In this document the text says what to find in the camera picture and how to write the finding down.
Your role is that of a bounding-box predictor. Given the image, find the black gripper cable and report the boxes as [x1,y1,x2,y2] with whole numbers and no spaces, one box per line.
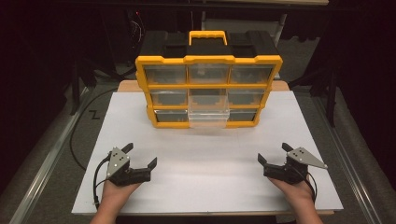
[92,154,112,210]
[298,173,318,203]

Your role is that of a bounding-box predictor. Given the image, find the tangled cables with red light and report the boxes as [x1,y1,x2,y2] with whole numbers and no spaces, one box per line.
[129,9,147,49]

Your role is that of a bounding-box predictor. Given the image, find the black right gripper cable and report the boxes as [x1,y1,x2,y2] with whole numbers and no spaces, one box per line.
[298,173,318,203]

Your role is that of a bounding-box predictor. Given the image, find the yellow black drawer organizer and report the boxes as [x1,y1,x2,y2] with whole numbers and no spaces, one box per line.
[134,30,284,130]

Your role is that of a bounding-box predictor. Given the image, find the long black floor cable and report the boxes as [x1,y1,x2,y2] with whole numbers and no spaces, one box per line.
[69,88,120,172]

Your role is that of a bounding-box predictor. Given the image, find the clear plastic drawer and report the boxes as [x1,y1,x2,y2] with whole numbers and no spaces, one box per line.
[187,88,231,129]

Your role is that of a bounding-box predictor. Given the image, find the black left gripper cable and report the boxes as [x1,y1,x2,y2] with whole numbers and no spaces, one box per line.
[92,154,112,210]

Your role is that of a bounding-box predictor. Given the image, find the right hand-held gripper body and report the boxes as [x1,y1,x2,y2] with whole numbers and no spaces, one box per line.
[263,147,329,186]

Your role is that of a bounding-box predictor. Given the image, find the black metal stand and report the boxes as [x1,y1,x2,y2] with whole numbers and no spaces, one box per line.
[288,59,342,129]
[68,52,125,117]

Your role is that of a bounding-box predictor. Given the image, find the set of closed clear drawers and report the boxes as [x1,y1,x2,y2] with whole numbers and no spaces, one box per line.
[143,63,276,123]

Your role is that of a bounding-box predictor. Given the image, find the person's right hand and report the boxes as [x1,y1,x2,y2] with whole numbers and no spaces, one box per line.
[267,175,316,209]

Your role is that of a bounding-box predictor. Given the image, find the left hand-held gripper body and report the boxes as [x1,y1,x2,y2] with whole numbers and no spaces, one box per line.
[106,147,153,188]

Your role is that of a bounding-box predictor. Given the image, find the person's left hand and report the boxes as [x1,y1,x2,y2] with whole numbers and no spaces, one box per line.
[100,178,141,210]

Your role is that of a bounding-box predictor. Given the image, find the aluminium floor rail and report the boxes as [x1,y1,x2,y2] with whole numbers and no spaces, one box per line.
[311,95,388,224]
[8,86,92,224]

